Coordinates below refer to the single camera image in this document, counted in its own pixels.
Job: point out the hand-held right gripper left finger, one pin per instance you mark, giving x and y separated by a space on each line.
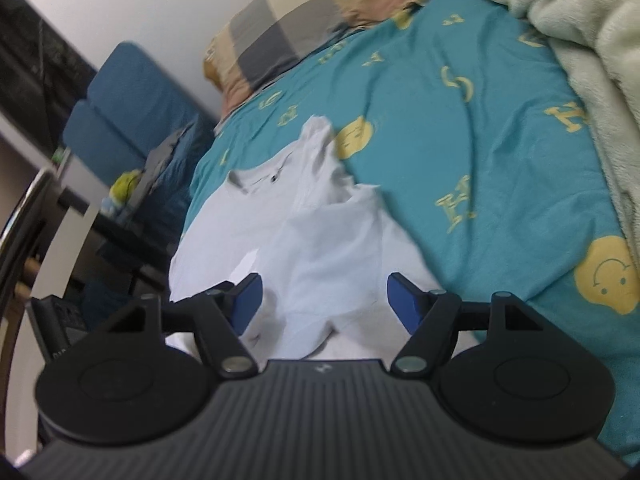
247 300

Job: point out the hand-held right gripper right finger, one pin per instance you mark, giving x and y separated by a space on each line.
400 300

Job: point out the white t-shirt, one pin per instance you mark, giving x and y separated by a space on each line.
310 240

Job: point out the grey cloth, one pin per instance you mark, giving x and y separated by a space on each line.
160 160

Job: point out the yellow green plush toy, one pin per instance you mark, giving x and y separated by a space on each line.
125 185

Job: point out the teal printed bed sheet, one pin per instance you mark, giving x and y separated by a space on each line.
475 135

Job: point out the black rectangular box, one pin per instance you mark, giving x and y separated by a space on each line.
60 325

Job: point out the mustard yellow pillow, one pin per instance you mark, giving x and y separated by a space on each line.
212 67

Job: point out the plaid pillow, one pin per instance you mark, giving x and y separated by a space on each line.
300 15

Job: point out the pale green fleece blanket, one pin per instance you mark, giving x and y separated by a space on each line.
600 60

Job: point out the dark barred window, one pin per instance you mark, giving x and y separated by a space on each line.
30 60

